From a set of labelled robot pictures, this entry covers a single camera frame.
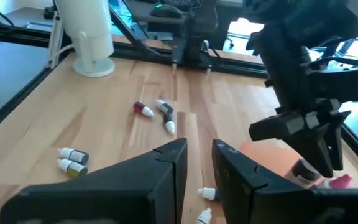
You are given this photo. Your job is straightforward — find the small dark silver-band coloring bottle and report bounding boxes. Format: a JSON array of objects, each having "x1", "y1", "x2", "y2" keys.
[{"x1": 57, "y1": 147, "x2": 90, "y2": 166}]

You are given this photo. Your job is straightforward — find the small dark green coloring bottle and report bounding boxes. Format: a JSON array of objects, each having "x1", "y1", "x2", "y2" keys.
[{"x1": 163, "y1": 112, "x2": 177, "y2": 135}]

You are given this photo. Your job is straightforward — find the grey office desk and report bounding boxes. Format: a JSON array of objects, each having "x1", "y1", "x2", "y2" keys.
[{"x1": 0, "y1": 0, "x2": 245, "y2": 35}]

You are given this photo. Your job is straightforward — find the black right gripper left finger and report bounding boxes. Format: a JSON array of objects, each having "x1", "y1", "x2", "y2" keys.
[{"x1": 0, "y1": 138, "x2": 188, "y2": 224}]

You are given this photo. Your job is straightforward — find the small violet food coloring bottle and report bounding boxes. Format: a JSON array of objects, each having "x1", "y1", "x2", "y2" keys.
[{"x1": 197, "y1": 187, "x2": 221, "y2": 202}]

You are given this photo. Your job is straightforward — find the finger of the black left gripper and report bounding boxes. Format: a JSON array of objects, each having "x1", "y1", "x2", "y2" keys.
[
  {"x1": 325, "y1": 110, "x2": 352, "y2": 172},
  {"x1": 248, "y1": 111, "x2": 335, "y2": 179}
]

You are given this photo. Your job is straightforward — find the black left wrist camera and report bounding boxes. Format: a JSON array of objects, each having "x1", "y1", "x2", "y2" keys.
[{"x1": 305, "y1": 65, "x2": 358, "y2": 102}]

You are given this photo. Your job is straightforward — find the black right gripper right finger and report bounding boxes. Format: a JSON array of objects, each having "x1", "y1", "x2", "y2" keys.
[{"x1": 211, "y1": 139, "x2": 358, "y2": 224}]

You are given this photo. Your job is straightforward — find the black computer mouse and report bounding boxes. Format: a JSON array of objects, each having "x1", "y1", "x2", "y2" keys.
[{"x1": 150, "y1": 3, "x2": 183, "y2": 19}]

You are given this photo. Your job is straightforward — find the small black grey-label coloring bottle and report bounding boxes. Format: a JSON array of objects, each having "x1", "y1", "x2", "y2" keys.
[{"x1": 155, "y1": 99, "x2": 174, "y2": 115}]

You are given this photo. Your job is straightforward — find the small yellow-green coloring bottle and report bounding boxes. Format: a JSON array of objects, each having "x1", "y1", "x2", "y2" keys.
[{"x1": 57, "y1": 158, "x2": 89, "y2": 179}]

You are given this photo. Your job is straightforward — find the large pink-tip food coloring bottle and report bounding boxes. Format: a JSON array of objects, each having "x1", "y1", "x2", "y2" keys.
[{"x1": 312, "y1": 174, "x2": 353, "y2": 190}]

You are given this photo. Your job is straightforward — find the white metal bracket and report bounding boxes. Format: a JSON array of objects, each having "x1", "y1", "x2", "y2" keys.
[{"x1": 47, "y1": 12, "x2": 74, "y2": 70}]

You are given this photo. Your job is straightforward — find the small red food coloring bottle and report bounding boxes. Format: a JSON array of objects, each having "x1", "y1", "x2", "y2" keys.
[{"x1": 132, "y1": 101, "x2": 155, "y2": 118}]

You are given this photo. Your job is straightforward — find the small red white-label coloring bottle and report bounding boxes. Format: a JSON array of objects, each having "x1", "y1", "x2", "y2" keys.
[{"x1": 195, "y1": 207, "x2": 213, "y2": 224}]

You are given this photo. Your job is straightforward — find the large black-tip food coloring bottle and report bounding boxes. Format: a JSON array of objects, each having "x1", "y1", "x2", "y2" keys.
[{"x1": 285, "y1": 158, "x2": 323, "y2": 189}]

